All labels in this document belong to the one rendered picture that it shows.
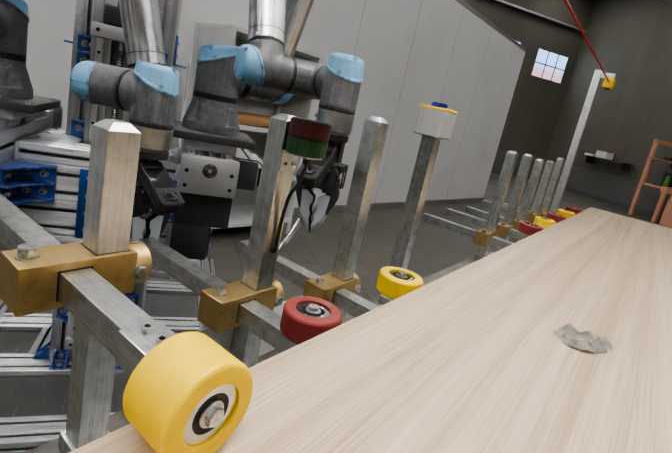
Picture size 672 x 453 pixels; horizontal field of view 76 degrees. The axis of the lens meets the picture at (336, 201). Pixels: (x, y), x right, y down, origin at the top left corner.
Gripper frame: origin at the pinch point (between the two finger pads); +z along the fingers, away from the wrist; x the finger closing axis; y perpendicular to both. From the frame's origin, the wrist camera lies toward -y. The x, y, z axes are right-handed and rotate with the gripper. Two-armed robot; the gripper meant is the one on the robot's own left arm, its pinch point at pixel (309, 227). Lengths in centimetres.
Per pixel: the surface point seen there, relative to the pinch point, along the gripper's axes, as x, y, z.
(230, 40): 139, 184, -53
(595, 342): -52, -13, 1
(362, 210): -10.2, -0.4, -6.6
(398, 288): -21.7, -11.9, 2.5
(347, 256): -9.5, -1.1, 3.3
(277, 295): -3.5, -20.8, 6.6
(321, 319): -14.7, -33.4, 1.3
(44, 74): 218, 118, -8
